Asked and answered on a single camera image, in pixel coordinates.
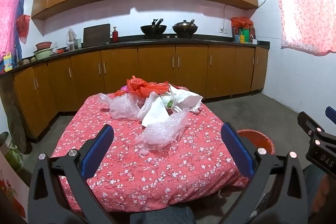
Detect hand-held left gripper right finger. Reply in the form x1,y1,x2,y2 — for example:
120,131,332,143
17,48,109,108
220,123,309,224

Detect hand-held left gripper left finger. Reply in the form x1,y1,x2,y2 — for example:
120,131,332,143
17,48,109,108
28,124,117,224

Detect red plastic bin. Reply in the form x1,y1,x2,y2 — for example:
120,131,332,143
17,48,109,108
236,130,276,156

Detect white paper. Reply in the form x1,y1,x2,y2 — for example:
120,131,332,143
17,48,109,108
138,91,170,127

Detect table with floral tablecloth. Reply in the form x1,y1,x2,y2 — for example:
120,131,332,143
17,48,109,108
51,86,250,214

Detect clear bubble wrap sheet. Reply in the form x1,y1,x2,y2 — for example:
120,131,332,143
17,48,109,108
135,109,189,152

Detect white plastic bag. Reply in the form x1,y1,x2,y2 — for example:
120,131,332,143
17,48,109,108
168,84,204,113

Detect green and white packet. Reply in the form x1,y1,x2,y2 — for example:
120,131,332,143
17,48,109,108
161,95,182,112

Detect green glass jar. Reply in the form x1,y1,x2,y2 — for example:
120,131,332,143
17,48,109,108
0,132,25,172

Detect wooden lower cabinets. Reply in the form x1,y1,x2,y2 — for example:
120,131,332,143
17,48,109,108
13,44,269,140

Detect green basin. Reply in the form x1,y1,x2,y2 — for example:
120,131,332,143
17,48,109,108
33,48,54,61

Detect floral window curtain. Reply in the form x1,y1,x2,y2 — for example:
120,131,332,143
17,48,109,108
268,0,336,56

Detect clear bag with contents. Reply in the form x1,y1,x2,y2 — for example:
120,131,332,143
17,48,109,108
66,28,78,51

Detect dark cutting board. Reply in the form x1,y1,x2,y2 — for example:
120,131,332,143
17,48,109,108
83,24,111,48

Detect red bag over condiments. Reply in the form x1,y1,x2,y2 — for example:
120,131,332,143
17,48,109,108
230,17,254,29

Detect black kitchen countertop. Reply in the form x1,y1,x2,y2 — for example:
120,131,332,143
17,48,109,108
0,34,270,78

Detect yellow detergent bottle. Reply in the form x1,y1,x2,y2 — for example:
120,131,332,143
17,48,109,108
3,52,13,72

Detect gas stove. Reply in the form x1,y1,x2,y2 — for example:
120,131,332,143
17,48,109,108
140,34,198,41

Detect black wok with lid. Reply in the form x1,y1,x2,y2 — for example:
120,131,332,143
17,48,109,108
172,19,198,37

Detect hanging red plastic bag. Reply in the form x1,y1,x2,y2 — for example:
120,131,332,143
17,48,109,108
16,14,31,45

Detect pink door curtain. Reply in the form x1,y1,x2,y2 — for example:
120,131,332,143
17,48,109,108
0,0,31,75

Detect black wok with handle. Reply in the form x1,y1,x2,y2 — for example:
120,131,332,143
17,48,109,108
140,18,167,36

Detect outlet cable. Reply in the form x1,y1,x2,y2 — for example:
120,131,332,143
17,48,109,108
222,4,229,29

